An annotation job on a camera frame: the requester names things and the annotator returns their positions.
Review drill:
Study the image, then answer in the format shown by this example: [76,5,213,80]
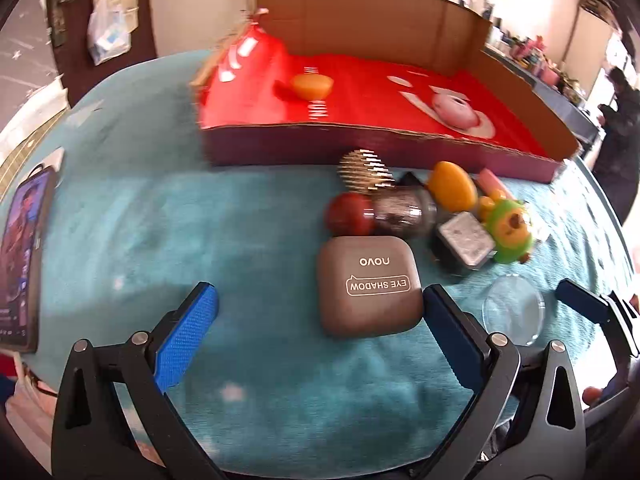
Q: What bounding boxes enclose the studded silver cylinder cap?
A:
[338,149,396,195]

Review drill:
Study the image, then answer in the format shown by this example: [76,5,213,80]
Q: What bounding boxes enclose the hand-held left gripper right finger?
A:
[410,284,587,480]

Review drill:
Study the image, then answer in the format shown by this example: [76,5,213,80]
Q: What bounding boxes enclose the clear glass dish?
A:
[482,273,546,346]

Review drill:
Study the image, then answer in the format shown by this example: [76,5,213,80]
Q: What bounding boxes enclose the small orange round case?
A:
[291,73,334,101]

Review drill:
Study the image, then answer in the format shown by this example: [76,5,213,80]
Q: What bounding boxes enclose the metal door handle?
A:
[50,0,68,48]

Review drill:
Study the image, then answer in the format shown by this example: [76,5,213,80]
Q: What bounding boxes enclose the smartphone with lit screen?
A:
[0,165,57,353]

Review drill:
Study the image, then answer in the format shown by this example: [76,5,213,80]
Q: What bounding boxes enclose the black square glitter compact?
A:
[431,211,497,275]

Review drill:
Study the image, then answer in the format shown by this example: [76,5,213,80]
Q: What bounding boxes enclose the dark brown door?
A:
[45,0,158,106]

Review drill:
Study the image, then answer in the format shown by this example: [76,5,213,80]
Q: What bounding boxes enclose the gridded cutting mat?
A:
[0,105,71,196]

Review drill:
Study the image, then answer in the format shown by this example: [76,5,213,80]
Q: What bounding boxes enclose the desk with dark cloth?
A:
[482,42,601,148]

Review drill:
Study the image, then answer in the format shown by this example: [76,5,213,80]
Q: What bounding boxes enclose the green capybara toy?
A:
[477,195,536,267]

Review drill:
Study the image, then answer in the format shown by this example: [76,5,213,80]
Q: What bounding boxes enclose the white cabinet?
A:
[562,0,626,106]

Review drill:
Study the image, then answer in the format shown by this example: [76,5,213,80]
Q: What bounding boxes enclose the cardboard box with red lining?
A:
[189,0,583,183]

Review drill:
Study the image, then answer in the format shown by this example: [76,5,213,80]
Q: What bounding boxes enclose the red glitter nail polish bottle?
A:
[324,186,440,240]

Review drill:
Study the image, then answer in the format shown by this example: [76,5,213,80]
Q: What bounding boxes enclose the pink nail polish bottle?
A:
[477,167,514,202]

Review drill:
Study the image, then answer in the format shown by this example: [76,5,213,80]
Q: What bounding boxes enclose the clutter of bottles on desk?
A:
[487,20,588,106]

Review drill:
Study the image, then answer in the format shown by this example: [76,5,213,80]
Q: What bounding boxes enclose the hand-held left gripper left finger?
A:
[51,281,226,480]

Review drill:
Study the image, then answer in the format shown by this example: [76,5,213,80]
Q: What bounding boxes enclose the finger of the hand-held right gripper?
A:
[556,279,640,359]

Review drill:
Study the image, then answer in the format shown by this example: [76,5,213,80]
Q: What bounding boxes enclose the pink round compact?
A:
[432,92,483,128]

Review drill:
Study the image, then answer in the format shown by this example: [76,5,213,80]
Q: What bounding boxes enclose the grey eye shadow case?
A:
[315,235,426,338]

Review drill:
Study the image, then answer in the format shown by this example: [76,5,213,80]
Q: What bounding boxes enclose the white plastic bag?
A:
[87,0,133,66]

